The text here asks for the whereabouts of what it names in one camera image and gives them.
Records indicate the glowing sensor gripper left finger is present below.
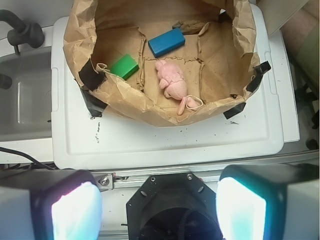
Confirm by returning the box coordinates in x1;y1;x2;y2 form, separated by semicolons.
0;169;103;240

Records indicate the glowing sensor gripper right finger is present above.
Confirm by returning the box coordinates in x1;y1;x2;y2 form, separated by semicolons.
216;163;320;240

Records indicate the blue wooden block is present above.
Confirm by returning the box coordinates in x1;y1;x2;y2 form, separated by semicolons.
148;28;186;58

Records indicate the green wooden block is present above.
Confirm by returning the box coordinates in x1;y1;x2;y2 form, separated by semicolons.
110;54;139;80

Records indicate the grey toy sink basin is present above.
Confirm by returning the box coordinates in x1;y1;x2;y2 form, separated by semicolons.
0;47;52;142

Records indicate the pink plush toy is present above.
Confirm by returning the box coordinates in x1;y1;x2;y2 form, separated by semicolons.
154;60;204;116

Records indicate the grey toy faucet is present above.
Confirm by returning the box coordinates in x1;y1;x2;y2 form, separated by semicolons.
0;9;45;56

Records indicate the brown paper bag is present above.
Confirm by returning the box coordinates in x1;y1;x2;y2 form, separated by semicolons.
63;0;271;127

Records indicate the aluminium frame rail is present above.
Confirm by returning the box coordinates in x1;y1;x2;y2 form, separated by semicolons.
92;161;319;192

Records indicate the black octagonal mount plate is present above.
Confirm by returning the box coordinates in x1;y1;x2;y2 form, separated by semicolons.
126;172;224;240

